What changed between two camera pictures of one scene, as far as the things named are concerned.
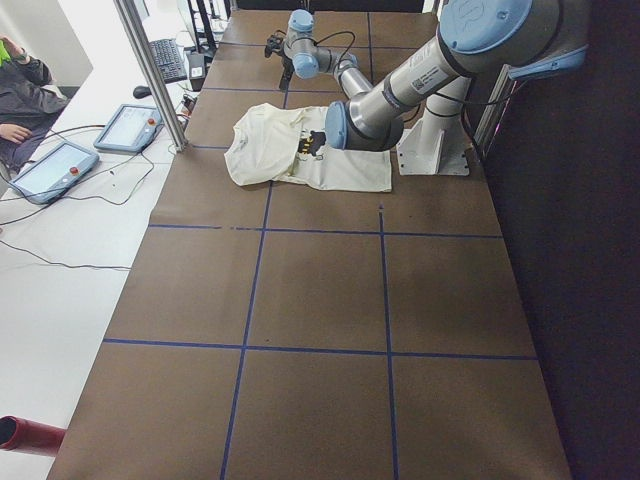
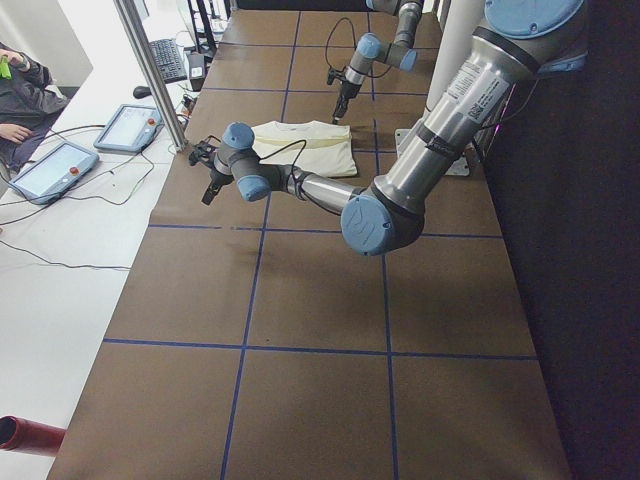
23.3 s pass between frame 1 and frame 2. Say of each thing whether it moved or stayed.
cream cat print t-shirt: moved
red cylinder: stayed
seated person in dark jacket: stayed
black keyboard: stayed
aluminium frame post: stayed
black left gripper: moved
